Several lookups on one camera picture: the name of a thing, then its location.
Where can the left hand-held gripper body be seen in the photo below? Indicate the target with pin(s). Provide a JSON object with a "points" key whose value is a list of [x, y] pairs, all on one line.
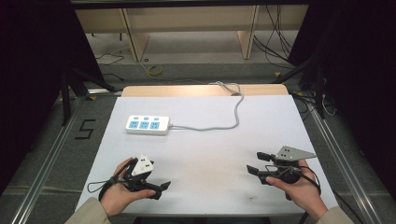
{"points": [[141, 168]]}

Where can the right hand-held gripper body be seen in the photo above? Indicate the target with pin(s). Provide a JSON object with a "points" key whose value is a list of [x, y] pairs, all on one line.
{"points": [[288, 166]]}

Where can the person's right hand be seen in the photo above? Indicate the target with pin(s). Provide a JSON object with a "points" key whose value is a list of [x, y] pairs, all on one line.
{"points": [[299, 193]]}

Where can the person's left hand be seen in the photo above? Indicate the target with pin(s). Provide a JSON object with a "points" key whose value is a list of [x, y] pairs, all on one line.
{"points": [[118, 196]]}

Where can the white power strip blue sockets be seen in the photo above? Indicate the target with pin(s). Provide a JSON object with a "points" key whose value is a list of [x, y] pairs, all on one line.
{"points": [[147, 125]]}

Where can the black metal stand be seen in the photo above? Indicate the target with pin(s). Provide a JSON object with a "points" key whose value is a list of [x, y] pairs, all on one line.
{"points": [[314, 77], [81, 84]]}

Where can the yellow tape roll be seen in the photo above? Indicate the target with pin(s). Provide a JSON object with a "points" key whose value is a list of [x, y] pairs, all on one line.
{"points": [[154, 70]]}

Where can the black curtain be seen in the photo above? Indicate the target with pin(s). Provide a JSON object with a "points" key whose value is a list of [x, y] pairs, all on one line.
{"points": [[358, 84], [34, 77]]}

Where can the aluminium rail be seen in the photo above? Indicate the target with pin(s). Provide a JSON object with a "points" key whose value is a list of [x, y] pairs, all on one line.
{"points": [[46, 161], [345, 165]]}

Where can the wooden shelf frame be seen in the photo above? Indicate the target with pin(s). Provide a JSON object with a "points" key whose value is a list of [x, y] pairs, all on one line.
{"points": [[193, 18]]}

